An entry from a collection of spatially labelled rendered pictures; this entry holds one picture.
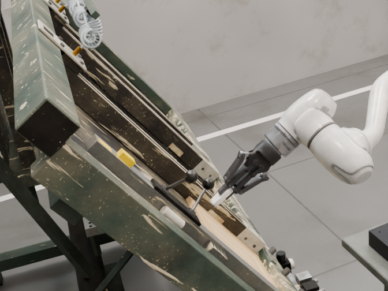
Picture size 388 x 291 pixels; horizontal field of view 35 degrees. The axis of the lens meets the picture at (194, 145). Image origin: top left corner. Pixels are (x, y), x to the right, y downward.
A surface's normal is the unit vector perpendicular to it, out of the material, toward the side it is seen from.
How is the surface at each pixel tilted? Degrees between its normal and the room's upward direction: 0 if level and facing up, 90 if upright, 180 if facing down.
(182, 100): 90
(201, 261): 90
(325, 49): 90
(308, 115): 48
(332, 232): 0
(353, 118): 0
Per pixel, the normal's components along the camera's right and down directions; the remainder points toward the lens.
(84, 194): 0.26, 0.41
